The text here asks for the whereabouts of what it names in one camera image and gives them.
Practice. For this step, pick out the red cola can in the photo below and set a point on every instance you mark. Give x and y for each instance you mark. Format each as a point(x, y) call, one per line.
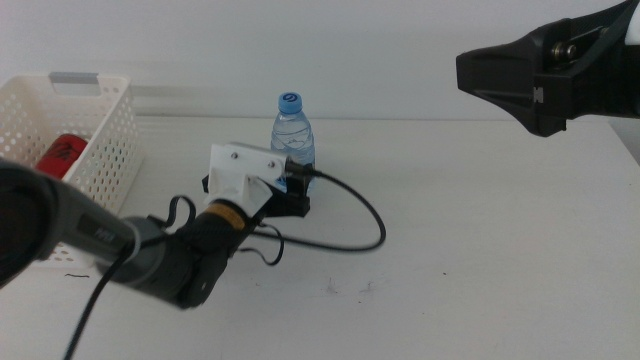
point(62, 152)

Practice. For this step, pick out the white perforated plastic basket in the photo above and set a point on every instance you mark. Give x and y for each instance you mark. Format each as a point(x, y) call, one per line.
point(115, 130)

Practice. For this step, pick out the grey wall trunking strip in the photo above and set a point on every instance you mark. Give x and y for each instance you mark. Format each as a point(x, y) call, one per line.
point(200, 100)

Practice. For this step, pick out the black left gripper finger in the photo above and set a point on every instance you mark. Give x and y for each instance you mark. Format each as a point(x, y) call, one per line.
point(301, 186)

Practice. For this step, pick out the small black thread scrap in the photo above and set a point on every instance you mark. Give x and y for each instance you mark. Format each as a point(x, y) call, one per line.
point(77, 275)

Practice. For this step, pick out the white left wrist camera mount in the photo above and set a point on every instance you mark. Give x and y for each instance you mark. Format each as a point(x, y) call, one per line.
point(240, 170)

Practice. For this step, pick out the clear water bottle blue cap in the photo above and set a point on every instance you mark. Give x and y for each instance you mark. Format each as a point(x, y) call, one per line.
point(292, 132)

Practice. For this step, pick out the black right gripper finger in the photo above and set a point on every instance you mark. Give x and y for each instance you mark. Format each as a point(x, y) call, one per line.
point(505, 70)

